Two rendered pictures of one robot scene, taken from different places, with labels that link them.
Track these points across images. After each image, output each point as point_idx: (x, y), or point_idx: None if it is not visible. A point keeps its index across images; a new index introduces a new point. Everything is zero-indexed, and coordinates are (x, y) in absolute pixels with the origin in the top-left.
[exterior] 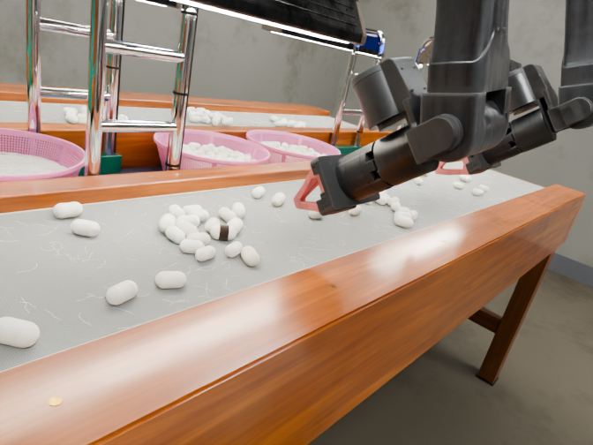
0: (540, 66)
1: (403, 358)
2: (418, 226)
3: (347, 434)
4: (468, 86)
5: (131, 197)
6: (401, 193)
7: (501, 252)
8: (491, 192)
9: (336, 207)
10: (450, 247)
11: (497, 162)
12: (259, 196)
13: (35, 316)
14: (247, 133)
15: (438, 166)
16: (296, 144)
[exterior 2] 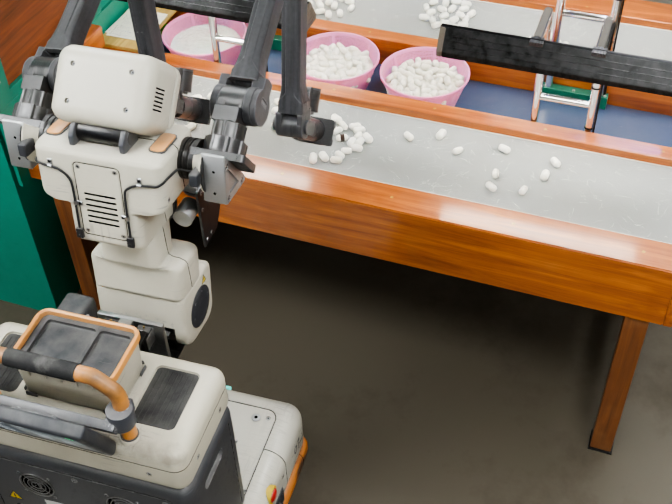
0: (308, 89)
1: (233, 217)
2: (326, 167)
3: (394, 340)
4: None
5: (217, 79)
6: (401, 149)
7: (351, 214)
8: (534, 199)
9: (174, 118)
10: (273, 176)
11: (323, 142)
12: (276, 104)
13: None
14: (402, 50)
15: (178, 116)
16: (462, 72)
